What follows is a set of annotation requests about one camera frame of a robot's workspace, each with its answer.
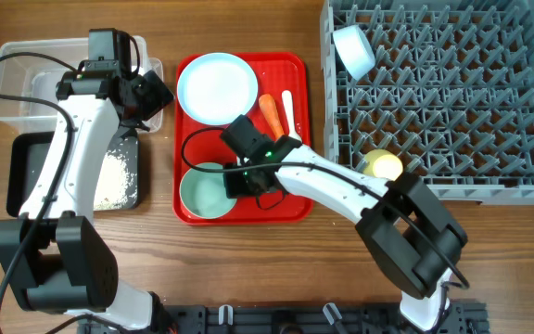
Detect light green bowl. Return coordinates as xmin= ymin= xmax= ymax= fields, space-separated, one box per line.
xmin=179 ymin=162 xmax=236 ymax=219

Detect orange carrot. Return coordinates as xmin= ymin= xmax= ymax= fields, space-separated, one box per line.
xmin=259 ymin=94 xmax=285 ymax=139

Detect light blue plate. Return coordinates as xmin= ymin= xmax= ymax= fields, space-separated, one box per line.
xmin=177 ymin=53 xmax=259 ymax=126

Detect white plastic spoon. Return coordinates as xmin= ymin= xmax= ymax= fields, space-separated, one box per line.
xmin=281 ymin=90 xmax=302 ymax=141

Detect white rice grains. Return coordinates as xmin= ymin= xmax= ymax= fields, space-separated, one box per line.
xmin=94 ymin=136 xmax=139 ymax=211

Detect yellow plastic cup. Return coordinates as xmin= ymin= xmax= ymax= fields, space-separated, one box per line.
xmin=363 ymin=149 xmax=403 ymax=181

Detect light blue bowl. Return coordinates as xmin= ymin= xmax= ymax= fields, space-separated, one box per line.
xmin=333 ymin=25 xmax=375 ymax=80

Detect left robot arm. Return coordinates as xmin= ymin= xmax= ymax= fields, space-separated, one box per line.
xmin=0 ymin=70 xmax=173 ymax=333

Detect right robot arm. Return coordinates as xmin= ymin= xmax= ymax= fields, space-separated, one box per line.
xmin=221 ymin=135 xmax=469 ymax=332

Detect grey dishwasher rack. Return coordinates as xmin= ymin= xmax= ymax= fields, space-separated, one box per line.
xmin=320 ymin=1 xmax=534 ymax=205

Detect clear plastic bin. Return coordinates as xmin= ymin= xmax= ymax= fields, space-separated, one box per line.
xmin=0 ymin=36 xmax=163 ymax=134

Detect black plastic tray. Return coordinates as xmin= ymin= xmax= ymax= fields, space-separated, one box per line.
xmin=6 ymin=126 xmax=139 ymax=217

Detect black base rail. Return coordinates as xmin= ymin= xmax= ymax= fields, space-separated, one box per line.
xmin=77 ymin=301 xmax=490 ymax=334

